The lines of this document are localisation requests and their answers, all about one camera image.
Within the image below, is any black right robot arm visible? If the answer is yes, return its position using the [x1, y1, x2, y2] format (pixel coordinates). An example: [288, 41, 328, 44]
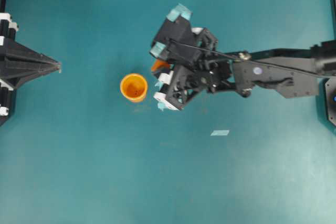
[150, 28, 335, 110]

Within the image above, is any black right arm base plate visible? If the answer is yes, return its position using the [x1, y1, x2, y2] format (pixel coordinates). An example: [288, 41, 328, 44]
[324, 78, 336, 126]

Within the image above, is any orange plastic cup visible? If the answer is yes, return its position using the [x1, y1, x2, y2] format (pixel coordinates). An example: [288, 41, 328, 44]
[120, 73, 148, 103]

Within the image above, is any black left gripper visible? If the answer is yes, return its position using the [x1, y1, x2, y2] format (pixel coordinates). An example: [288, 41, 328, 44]
[1, 13, 61, 126]

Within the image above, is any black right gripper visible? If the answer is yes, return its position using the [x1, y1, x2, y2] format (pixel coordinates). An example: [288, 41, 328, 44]
[153, 27, 236, 111]

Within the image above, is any small orange block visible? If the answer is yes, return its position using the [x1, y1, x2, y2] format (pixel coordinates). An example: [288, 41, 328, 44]
[151, 59, 170, 72]

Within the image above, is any small tape piece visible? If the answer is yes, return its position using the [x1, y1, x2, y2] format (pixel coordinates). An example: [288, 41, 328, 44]
[211, 130, 230, 136]

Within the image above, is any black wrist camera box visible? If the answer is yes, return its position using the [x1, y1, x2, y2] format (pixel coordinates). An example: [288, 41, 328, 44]
[150, 4, 201, 66]

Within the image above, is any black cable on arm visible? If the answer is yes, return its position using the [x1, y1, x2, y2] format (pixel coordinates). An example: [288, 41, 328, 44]
[169, 39, 320, 77]

